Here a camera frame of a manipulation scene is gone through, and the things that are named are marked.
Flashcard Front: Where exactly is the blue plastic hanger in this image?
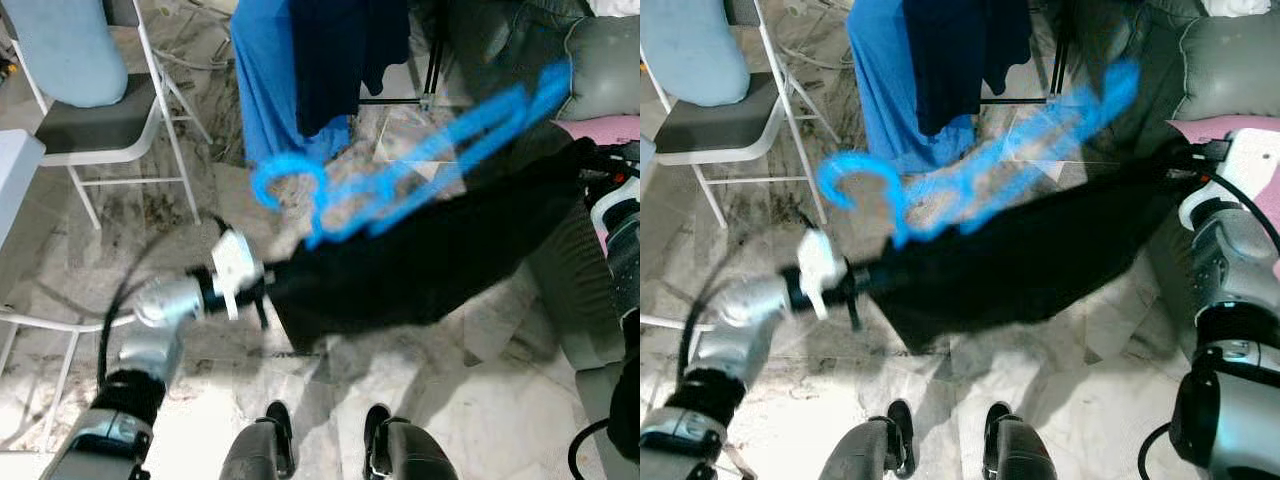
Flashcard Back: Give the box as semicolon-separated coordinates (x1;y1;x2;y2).
250;62;573;251
818;60;1141;251

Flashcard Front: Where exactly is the black garment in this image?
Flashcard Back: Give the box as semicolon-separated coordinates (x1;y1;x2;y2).
265;135;601;351
860;140;1201;353

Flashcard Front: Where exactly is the pink blanket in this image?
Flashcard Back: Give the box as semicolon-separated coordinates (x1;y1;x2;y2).
555;115;641;146
1168;115;1280;281

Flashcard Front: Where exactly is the white folding chair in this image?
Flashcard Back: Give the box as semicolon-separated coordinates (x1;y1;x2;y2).
0;0;213;231
640;0;831;229

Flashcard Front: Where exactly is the light blue cushion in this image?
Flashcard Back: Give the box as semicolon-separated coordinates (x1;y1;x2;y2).
5;0;129;109
640;0;751;106

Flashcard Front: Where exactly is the robot left leg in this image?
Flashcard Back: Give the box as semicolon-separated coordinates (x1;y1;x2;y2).
218;400;296;480
822;400;916;480

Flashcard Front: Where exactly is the robot leg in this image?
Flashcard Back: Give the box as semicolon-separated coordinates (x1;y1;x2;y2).
362;402;461;480
982;402;1059;480
822;400;916;480
218;400;296;480

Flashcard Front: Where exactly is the bright blue shirt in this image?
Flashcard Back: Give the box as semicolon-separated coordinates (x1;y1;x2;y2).
848;0;976;176
230;0;351;166

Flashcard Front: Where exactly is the robot right leg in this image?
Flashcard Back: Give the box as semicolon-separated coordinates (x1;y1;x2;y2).
982;402;1059;480
362;402;461;480

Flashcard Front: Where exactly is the navy blue shirt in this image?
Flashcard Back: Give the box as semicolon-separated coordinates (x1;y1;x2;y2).
905;0;1033;136
290;0;411;139

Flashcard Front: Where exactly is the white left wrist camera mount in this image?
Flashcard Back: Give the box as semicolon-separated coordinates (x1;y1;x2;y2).
210;228;263;321
795;228;849;321

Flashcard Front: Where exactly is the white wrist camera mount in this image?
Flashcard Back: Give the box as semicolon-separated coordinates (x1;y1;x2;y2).
1180;128;1280;231
210;228;263;321
795;228;849;321

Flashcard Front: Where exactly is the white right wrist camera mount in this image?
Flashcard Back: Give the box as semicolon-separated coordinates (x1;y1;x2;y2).
1180;128;1280;231

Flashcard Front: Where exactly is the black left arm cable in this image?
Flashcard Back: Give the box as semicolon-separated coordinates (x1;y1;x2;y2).
95;230;216;391
678;230;801;386

